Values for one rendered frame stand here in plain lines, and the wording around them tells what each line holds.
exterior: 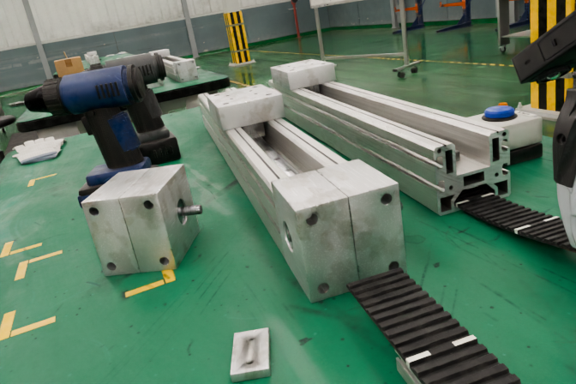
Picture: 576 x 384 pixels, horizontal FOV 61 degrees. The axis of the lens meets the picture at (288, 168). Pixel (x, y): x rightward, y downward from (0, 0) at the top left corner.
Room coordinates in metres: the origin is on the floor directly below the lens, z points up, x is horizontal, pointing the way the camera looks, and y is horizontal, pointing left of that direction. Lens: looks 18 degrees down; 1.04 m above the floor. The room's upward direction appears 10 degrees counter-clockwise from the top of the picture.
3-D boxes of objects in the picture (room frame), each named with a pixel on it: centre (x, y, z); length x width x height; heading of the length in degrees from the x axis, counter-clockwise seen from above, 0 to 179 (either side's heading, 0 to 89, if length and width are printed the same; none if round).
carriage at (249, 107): (0.87, 0.06, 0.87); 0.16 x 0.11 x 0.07; 13
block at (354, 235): (0.44, -0.05, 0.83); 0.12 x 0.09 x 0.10; 103
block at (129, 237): (0.55, 0.17, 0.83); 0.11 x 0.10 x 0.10; 81
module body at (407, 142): (0.92, -0.13, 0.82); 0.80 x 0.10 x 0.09; 13
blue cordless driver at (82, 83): (0.75, 0.30, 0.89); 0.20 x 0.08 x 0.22; 91
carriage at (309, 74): (1.16, -0.07, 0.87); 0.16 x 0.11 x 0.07; 13
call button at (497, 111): (0.67, -0.31, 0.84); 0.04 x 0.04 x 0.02
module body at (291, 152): (0.87, 0.06, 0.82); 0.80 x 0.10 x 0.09; 13
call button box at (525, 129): (0.67, -0.31, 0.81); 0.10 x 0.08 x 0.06; 103
